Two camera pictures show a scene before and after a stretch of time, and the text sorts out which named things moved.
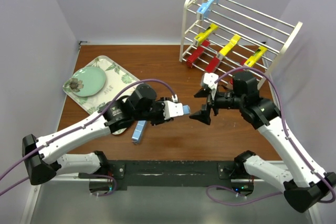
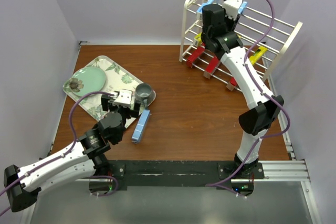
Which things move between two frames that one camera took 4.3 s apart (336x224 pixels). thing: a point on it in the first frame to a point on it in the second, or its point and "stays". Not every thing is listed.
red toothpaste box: [199, 51] stays
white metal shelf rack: [230, 42] stays
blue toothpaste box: [186, 109] to [242, 7]
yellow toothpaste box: [251, 60] stays
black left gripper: [161, 119] to [131, 113]
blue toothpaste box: [138, 131] stays
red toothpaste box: [213, 65] stays
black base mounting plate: [172, 173] stays
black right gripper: [202, 115] to [232, 23]
